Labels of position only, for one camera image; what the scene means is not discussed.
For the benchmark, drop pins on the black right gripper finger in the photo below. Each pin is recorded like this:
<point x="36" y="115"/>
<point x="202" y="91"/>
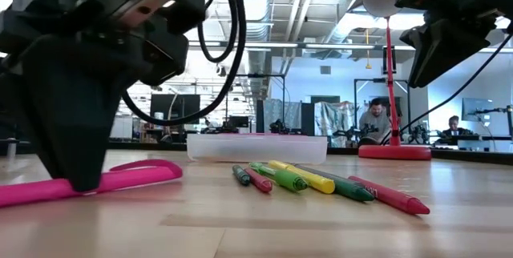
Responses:
<point x="445" y="49"/>

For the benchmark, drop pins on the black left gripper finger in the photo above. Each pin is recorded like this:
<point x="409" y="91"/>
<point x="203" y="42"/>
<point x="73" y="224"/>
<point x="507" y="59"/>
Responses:
<point x="14" y="106"/>
<point x="76" y="110"/>

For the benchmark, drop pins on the fat pink highlighter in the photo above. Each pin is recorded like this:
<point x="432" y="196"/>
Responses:
<point x="132" y="178"/>

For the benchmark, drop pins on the dark green crayon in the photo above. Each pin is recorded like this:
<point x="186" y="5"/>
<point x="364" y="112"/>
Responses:
<point x="241" y="176"/>

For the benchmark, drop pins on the long red crayon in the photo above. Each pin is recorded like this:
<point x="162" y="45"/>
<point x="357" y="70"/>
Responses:
<point x="394" y="198"/>

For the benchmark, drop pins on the small red marker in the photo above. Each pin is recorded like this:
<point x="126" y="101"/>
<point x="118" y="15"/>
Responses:
<point x="260" y="182"/>

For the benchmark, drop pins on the dark green marker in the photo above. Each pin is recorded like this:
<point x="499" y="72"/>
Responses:
<point x="348" y="189"/>

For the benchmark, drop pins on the green highlighter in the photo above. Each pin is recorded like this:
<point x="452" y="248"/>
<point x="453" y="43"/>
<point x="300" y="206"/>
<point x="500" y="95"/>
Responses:
<point x="288" y="178"/>

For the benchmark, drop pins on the yellow highlighter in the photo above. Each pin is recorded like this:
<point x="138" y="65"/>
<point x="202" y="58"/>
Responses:
<point x="314" y="181"/>

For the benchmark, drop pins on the black background robot arm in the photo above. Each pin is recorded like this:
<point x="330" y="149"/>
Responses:
<point x="421" y="134"/>
<point x="278" y="126"/>

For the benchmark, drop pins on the translucent plastic supply box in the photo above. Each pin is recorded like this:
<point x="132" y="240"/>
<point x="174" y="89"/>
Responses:
<point x="256" y="150"/>

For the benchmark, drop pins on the white cabinet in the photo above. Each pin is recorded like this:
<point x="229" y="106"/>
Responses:
<point x="122" y="127"/>

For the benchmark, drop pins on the black computer monitor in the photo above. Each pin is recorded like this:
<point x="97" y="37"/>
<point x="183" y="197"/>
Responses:
<point x="182" y="106"/>

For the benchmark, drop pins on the white wipes canister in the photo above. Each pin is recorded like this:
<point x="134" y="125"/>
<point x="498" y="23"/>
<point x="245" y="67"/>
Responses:
<point x="158" y="115"/>

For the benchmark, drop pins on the black hanging panel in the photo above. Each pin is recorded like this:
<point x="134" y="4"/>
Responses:
<point x="385" y="61"/>

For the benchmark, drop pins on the person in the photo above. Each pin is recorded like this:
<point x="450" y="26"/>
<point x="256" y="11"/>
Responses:
<point x="374" y="119"/>
<point x="455" y="127"/>

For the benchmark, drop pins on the black boom stand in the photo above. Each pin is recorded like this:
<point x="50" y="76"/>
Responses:
<point x="510" y="123"/>

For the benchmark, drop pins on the small black monitor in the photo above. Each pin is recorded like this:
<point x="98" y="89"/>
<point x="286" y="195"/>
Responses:
<point x="238" y="122"/>

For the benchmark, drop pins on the red desk lamp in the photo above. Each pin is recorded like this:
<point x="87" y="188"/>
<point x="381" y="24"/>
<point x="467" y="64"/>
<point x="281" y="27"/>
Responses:
<point x="394" y="152"/>

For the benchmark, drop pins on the silver tarp cover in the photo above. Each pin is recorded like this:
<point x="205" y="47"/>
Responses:
<point x="336" y="118"/>

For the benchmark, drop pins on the long ceiling light strip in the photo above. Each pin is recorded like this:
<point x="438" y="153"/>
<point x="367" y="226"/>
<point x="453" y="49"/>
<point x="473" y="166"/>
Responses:
<point x="280" y="44"/>

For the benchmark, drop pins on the grey plastic curtain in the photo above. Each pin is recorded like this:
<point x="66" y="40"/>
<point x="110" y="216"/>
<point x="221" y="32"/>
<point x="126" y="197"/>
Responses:
<point x="286" y="111"/>

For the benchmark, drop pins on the black cabinet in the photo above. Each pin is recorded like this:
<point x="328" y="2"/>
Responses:
<point x="308" y="118"/>

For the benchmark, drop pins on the wall-mounted screen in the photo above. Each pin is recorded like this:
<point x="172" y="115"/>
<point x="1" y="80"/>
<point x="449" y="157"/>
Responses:
<point x="477" y="107"/>

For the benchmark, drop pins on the black aluminium table frame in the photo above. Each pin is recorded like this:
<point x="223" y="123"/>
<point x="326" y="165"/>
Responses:
<point x="140" y="146"/>

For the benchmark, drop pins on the black metal frame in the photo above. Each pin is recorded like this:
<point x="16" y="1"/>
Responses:
<point x="264" y="75"/>
<point x="376" y="80"/>

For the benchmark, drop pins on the silver ventilation duct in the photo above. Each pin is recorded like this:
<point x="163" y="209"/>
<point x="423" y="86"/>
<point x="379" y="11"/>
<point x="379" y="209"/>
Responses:
<point x="256" y="5"/>

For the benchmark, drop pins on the wall vent grille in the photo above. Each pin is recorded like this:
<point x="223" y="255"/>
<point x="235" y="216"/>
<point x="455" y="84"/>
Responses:
<point x="325" y="69"/>

